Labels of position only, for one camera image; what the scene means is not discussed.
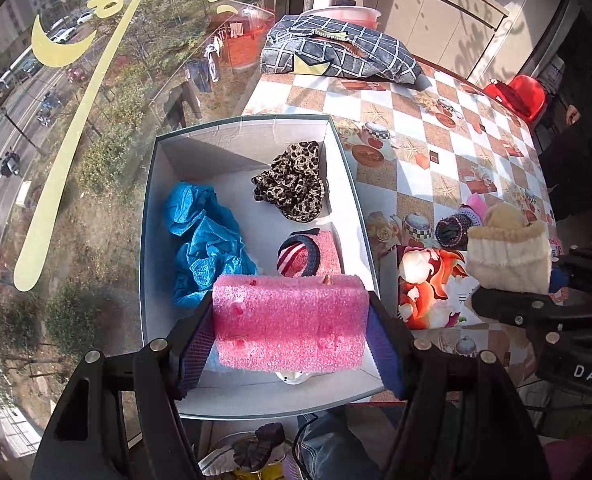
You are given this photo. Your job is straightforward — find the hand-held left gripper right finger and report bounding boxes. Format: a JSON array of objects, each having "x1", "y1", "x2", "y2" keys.
[{"x1": 365, "y1": 292, "x2": 549, "y2": 480}]

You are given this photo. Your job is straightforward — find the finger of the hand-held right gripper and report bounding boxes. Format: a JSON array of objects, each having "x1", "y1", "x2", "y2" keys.
[
  {"x1": 551, "y1": 247, "x2": 592, "y2": 286},
  {"x1": 471, "y1": 285, "x2": 592, "y2": 343}
]

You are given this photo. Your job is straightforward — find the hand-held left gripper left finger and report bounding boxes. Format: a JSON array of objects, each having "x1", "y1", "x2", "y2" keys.
[{"x1": 31, "y1": 290, "x2": 217, "y2": 480}]

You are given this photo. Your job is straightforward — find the beige knitted cloth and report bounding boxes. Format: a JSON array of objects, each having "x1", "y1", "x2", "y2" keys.
[{"x1": 465, "y1": 204, "x2": 553, "y2": 295}]

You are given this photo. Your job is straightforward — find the pink foam sponge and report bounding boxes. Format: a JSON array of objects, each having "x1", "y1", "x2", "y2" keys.
[
  {"x1": 212, "y1": 274, "x2": 369, "y2": 373},
  {"x1": 460, "y1": 195, "x2": 492, "y2": 221}
]

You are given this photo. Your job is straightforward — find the blue cloth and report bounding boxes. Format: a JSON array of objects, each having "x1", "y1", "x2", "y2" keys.
[{"x1": 163, "y1": 181, "x2": 259, "y2": 311}]

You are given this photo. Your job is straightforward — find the red striped pink sock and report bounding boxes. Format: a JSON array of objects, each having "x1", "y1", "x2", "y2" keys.
[{"x1": 277, "y1": 228, "x2": 344, "y2": 278}]

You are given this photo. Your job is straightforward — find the leopard print cloth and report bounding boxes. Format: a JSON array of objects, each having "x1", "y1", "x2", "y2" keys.
[{"x1": 251, "y1": 141, "x2": 329, "y2": 223}]

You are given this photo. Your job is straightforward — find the white cardboard storage box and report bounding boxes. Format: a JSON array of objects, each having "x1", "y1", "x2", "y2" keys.
[{"x1": 140, "y1": 114, "x2": 407, "y2": 421}]

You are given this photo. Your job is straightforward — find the purple striped knitted cloth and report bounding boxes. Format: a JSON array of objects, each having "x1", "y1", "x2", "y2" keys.
[{"x1": 435, "y1": 207, "x2": 484, "y2": 250}]

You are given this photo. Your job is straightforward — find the person's jeans leg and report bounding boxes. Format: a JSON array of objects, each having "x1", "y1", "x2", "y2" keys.
[{"x1": 296, "y1": 412, "x2": 402, "y2": 480}]

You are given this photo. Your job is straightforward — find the checkered printed tablecloth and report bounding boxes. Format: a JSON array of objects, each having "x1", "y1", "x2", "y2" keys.
[{"x1": 241, "y1": 60, "x2": 557, "y2": 381}]

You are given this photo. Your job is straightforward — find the red plastic chair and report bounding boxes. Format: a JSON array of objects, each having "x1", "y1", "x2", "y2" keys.
[{"x1": 483, "y1": 74, "x2": 548, "y2": 122}]

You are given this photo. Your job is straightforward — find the yellow stripe window sticker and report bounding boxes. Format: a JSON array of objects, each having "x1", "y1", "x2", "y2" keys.
[{"x1": 13, "y1": 0, "x2": 157, "y2": 293}]

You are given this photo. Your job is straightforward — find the beige cabinet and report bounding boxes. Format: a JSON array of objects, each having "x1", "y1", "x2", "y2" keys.
[{"x1": 351, "y1": 0, "x2": 509, "y2": 81}]

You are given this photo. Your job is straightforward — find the grey checked pillow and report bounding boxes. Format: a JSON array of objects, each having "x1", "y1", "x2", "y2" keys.
[{"x1": 260, "y1": 15, "x2": 424, "y2": 92}]

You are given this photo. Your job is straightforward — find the yellow crescent window sticker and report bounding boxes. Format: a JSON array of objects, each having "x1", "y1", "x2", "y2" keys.
[{"x1": 30, "y1": 14, "x2": 97, "y2": 68}]

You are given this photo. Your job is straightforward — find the pink plastic basin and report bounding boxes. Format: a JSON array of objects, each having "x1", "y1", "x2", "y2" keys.
[{"x1": 298, "y1": 4, "x2": 382, "y2": 28}]

